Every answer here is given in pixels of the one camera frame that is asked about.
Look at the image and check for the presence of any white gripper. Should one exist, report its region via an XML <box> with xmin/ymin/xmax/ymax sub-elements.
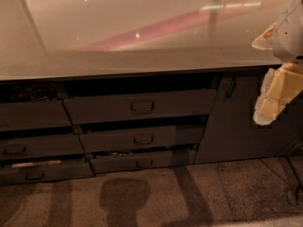
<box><xmin>252</xmin><ymin>0</ymin><xmax>303</xmax><ymax>126</ymax></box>

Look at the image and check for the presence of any grey drawer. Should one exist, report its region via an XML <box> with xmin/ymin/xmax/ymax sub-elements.
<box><xmin>80</xmin><ymin>125</ymin><xmax>205</xmax><ymax>152</ymax></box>
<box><xmin>0</xmin><ymin>134</ymin><xmax>83</xmax><ymax>160</ymax></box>
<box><xmin>91</xmin><ymin>148</ymin><xmax>196</xmax><ymax>174</ymax></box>
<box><xmin>0</xmin><ymin>161</ymin><xmax>94</xmax><ymax>185</ymax></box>
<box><xmin>63</xmin><ymin>89</ymin><xmax>217</xmax><ymax>124</ymax></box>
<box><xmin>0</xmin><ymin>101</ymin><xmax>71</xmax><ymax>131</ymax></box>

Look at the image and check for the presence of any grey cabinet door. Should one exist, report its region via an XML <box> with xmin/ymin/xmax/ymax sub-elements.
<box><xmin>195</xmin><ymin>70</ymin><xmax>303</xmax><ymax>164</ymax></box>

